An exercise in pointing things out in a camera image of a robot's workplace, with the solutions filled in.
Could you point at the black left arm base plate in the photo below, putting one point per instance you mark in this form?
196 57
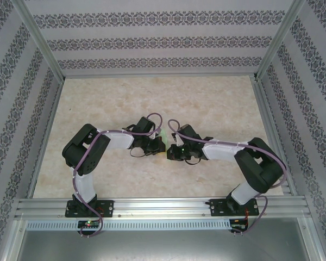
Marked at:
108 208

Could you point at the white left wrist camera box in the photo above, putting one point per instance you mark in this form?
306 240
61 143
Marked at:
155 135

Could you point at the grey metal panel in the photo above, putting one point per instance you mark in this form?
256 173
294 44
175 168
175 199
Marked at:
163 244

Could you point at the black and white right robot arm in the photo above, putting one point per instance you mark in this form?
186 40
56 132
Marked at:
260 171

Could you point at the aluminium frame post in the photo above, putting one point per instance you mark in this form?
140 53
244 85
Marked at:
40 40
281 38

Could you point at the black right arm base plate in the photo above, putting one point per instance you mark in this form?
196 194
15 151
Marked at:
216 208

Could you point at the aluminium mounting rail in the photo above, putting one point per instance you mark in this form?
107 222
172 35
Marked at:
163 208

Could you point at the light green paper sheet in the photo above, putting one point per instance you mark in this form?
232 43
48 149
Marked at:
164 137

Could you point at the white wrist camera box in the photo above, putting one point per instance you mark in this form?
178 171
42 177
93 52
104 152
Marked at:
179 141
155 135

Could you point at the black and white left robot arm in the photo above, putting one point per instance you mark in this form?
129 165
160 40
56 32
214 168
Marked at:
87 157

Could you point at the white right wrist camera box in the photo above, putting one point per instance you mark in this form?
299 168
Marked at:
179 141

